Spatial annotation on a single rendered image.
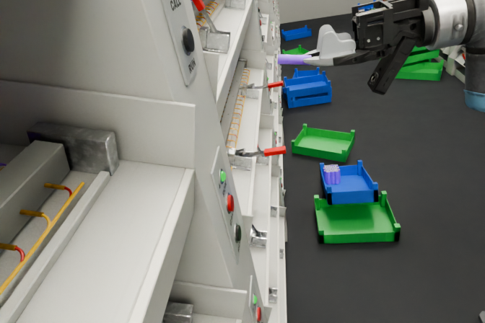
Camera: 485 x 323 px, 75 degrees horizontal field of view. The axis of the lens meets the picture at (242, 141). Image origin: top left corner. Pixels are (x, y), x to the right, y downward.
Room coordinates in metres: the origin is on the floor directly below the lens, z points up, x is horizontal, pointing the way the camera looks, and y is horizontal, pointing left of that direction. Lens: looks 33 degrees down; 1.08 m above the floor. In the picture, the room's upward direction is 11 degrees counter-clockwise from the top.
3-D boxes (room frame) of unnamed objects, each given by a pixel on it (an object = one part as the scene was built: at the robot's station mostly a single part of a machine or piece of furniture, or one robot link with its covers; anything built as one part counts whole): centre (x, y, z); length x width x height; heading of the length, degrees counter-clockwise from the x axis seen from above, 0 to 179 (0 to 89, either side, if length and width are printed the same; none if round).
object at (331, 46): (0.55, -0.18, 0.89); 0.09 x 0.03 x 0.06; 83
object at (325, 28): (0.59, -0.19, 0.89); 0.09 x 0.03 x 0.06; 74
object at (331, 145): (1.46, -0.45, 0.04); 0.30 x 0.20 x 0.08; 54
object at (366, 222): (0.90, -0.39, 0.04); 0.30 x 0.20 x 0.08; 79
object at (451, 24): (0.53, -0.37, 0.90); 0.10 x 0.05 x 0.09; 169
